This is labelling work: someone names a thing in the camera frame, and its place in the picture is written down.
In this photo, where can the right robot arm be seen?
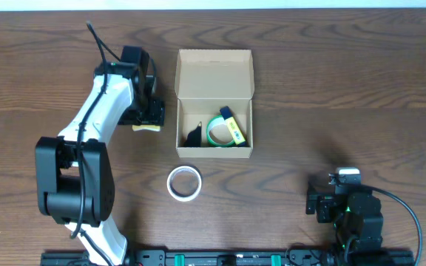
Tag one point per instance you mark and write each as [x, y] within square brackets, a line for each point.
[352, 209]

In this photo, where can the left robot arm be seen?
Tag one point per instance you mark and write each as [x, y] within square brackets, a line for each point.
[75, 185]

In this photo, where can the green tape roll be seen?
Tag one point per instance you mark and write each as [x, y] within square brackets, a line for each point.
[218, 134]

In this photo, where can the brown cardboard box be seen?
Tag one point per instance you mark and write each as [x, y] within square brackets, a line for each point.
[206, 81]

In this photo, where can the white tape roll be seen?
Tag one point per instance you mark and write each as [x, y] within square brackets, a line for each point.
[180, 170]

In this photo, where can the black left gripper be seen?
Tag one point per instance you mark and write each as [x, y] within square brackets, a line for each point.
[157, 113]

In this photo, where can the yellow highlighter pen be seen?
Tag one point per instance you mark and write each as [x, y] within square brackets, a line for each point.
[237, 132]

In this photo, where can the yellow sticky note pad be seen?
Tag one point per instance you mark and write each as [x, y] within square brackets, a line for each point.
[152, 128]

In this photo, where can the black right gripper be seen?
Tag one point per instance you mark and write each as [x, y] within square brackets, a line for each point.
[325, 204]

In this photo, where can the black mounting rail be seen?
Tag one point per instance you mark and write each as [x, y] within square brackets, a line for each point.
[300, 257]

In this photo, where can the black yellow correction tape dispenser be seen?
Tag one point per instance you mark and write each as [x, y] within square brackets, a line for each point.
[194, 138]

